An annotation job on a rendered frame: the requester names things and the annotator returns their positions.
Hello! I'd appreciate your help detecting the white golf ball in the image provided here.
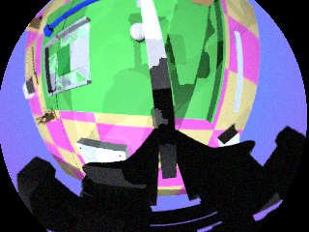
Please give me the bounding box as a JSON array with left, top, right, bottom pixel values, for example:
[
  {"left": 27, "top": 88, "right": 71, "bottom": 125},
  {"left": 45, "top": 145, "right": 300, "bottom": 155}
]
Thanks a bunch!
[{"left": 130, "top": 23, "right": 146, "bottom": 40}]

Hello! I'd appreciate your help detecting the white flat bar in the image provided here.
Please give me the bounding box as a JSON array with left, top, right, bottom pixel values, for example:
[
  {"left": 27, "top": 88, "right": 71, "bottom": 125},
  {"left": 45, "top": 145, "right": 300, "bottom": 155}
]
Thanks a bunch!
[{"left": 233, "top": 30, "right": 243, "bottom": 112}]

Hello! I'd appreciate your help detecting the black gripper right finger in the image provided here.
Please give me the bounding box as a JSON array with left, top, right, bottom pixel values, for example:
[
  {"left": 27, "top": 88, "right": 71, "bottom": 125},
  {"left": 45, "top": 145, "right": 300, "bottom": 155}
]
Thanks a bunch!
[{"left": 175, "top": 129, "right": 256, "bottom": 201}]

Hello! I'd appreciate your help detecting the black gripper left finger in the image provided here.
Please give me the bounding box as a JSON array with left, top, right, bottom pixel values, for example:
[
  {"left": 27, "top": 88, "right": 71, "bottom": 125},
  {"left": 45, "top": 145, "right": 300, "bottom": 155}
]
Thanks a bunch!
[{"left": 82, "top": 129, "right": 159, "bottom": 205}]

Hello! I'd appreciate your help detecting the blue golf putter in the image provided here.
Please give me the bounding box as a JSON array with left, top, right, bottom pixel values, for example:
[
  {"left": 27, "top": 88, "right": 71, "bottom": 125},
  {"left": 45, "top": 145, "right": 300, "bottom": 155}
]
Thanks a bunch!
[{"left": 43, "top": 0, "right": 99, "bottom": 39}]

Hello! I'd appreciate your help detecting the green flat mat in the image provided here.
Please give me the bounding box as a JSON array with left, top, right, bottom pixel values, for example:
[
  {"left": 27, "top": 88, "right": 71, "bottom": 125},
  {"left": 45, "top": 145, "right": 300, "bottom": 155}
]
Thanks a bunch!
[{"left": 40, "top": 0, "right": 217, "bottom": 120}]

